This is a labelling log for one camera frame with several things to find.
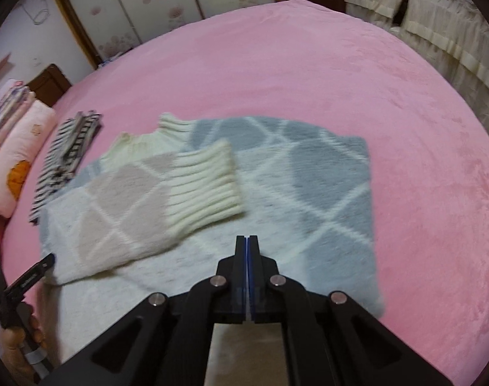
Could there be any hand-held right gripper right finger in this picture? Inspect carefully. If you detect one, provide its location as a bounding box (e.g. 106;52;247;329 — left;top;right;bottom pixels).
248;235;455;386

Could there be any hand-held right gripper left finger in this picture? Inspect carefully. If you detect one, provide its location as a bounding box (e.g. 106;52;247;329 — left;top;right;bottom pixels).
41;235;248;386

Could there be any diamond pattern knit sweater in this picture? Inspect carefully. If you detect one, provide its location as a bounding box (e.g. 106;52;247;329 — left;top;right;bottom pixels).
38;113;387;371

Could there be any person's left hand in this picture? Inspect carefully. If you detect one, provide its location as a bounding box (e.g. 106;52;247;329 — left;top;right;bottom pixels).
0;303;48;382

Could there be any pink pillow with orange print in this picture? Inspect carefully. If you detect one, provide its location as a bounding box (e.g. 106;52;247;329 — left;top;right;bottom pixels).
0;100;58;218

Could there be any striped folded garment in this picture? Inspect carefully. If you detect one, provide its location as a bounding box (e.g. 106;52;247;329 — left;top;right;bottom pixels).
29;109;103;224

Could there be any stack of folded pastel quilts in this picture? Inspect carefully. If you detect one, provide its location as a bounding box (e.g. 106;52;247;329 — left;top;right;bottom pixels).
0;78;36;157

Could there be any dark wooden headboard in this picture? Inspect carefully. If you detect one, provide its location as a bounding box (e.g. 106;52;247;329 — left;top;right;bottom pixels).
27;63;73;107

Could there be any pink bed blanket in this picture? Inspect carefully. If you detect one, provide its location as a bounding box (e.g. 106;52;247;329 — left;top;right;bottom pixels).
0;0;489;386

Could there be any small blue white packet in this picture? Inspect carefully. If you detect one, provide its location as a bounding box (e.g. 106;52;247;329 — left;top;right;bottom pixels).
97;51;130;69

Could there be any floral sliding door wardrobe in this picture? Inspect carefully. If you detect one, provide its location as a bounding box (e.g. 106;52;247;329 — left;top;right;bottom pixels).
47;0;285;69

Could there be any cream ruffled furniture cover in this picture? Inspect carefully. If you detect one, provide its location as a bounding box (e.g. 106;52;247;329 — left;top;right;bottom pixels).
345;0;489;137

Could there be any white power cable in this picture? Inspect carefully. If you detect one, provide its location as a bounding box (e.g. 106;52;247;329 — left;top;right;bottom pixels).
21;0;52;27

